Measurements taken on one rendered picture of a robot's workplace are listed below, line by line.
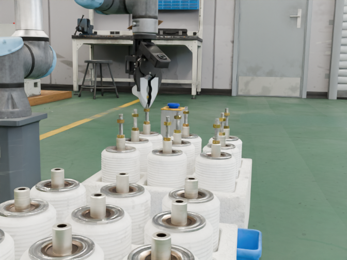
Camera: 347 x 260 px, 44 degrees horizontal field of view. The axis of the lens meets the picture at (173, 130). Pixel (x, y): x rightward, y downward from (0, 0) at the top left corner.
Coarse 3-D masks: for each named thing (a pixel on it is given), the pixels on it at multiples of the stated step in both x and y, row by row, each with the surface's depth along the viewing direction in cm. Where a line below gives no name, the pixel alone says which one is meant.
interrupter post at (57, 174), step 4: (56, 168) 75; (60, 168) 75; (52, 172) 74; (56, 172) 74; (60, 172) 74; (52, 176) 74; (56, 176) 74; (60, 176) 74; (52, 180) 74; (56, 180) 74; (60, 180) 74; (52, 184) 74; (56, 184) 74; (60, 184) 74; (64, 184) 75
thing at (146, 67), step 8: (136, 40) 126; (144, 40) 124; (136, 48) 127; (128, 56) 127; (136, 56) 123; (144, 56) 123; (136, 64) 124; (144, 64) 123; (152, 64) 125; (128, 72) 128; (144, 72) 123; (152, 72) 125
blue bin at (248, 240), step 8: (240, 232) 91; (248, 232) 91; (256, 232) 90; (240, 240) 92; (248, 240) 91; (256, 240) 91; (240, 248) 92; (248, 248) 91; (256, 248) 91; (240, 256) 81; (248, 256) 81; (256, 256) 81
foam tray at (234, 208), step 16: (96, 176) 108; (144, 176) 108; (192, 176) 109; (240, 176) 110; (96, 192) 101; (160, 192) 97; (224, 192) 96; (240, 192) 97; (160, 208) 98; (224, 208) 95; (240, 208) 94; (240, 224) 95
